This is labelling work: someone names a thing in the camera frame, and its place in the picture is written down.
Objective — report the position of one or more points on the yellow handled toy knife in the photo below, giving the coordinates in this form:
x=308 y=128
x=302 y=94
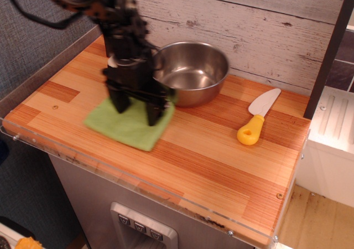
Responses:
x=250 y=133

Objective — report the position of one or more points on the stainless steel bowl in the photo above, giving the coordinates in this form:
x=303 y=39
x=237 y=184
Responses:
x=192 y=72

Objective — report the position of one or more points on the orange object bottom left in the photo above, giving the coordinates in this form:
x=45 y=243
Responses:
x=28 y=243

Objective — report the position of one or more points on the dark right shelf post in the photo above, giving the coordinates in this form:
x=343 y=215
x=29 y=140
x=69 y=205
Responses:
x=329 y=57

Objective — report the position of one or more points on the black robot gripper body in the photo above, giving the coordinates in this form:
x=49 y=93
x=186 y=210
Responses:
x=137 y=75

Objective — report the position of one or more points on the green towel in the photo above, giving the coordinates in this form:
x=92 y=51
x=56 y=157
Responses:
x=131 y=127

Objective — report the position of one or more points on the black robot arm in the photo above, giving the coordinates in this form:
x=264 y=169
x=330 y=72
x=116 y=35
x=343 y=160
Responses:
x=129 y=40

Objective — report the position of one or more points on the white toy sink unit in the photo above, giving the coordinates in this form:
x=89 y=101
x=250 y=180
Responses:
x=326 y=165

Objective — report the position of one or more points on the clear acrylic table edge guard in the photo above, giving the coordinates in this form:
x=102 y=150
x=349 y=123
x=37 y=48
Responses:
x=198 y=167

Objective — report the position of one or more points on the silver dispenser button panel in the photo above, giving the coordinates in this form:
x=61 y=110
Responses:
x=135 y=230

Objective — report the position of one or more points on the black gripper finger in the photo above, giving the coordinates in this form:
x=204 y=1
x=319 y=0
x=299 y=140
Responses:
x=155 y=110
x=119 y=97

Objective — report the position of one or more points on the toy sushi roll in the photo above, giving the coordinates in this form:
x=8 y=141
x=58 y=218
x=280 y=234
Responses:
x=112 y=62

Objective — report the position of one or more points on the silver toy fridge cabinet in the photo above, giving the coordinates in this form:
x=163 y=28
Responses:
x=91 y=196

